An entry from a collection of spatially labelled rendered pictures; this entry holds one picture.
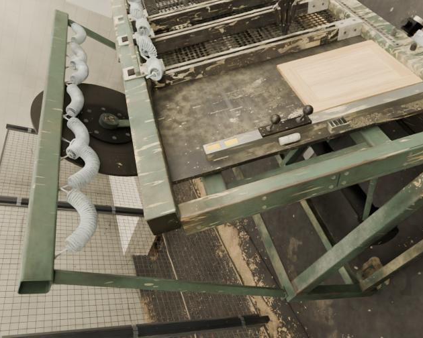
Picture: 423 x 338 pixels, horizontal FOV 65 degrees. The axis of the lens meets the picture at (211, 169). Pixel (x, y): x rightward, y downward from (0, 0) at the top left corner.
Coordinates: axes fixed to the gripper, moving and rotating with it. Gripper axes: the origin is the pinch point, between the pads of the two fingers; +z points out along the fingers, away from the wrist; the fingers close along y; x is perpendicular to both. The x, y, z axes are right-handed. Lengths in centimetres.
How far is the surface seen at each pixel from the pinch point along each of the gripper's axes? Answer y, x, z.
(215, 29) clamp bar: 28.7, -26.0, 3.4
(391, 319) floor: -36, 105, 161
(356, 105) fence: -5, 59, 4
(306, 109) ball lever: 20, 65, -7
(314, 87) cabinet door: 2.7, 38.8, 6.8
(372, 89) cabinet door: -17, 50, 6
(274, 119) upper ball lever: 32, 65, -7
